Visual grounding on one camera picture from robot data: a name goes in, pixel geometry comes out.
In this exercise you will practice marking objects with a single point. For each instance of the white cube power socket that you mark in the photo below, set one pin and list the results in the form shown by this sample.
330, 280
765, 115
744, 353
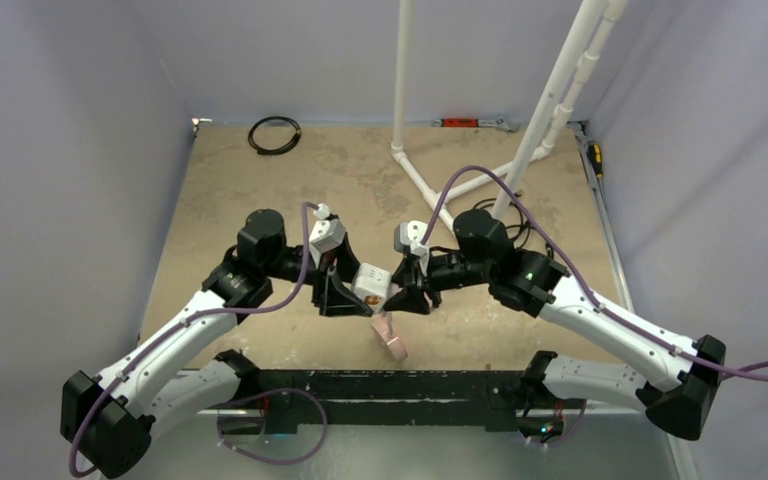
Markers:
372, 285

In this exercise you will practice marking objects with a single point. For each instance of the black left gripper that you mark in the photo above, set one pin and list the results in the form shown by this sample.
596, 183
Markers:
336, 297

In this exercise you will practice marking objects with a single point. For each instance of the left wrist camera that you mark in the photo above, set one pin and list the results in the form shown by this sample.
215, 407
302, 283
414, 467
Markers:
327, 233

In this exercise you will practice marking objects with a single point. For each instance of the yellow black screwdriver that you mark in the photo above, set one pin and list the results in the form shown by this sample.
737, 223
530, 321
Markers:
595, 158

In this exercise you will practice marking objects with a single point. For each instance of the white PVC pipe frame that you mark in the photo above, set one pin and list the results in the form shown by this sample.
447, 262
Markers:
579, 55

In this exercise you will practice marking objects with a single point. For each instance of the pink round socket with cord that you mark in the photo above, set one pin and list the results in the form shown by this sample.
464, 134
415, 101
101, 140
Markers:
384, 329

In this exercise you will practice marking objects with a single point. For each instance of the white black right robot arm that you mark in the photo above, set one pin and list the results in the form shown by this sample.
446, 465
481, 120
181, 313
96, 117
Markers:
671, 378

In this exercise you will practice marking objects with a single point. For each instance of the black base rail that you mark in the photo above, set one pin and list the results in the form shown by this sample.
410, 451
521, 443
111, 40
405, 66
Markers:
496, 400

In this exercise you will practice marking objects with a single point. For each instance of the red handled adjustable wrench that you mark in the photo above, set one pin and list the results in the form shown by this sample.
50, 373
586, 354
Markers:
499, 123

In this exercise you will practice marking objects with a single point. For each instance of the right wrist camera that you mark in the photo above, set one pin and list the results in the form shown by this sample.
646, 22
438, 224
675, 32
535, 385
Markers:
409, 240

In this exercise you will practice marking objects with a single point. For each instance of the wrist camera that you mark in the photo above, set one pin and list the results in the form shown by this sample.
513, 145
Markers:
327, 233
409, 240

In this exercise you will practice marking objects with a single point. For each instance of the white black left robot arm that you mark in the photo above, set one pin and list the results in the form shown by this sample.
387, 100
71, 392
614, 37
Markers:
111, 418

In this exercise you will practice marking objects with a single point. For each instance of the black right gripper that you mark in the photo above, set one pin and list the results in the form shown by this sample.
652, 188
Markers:
417, 279

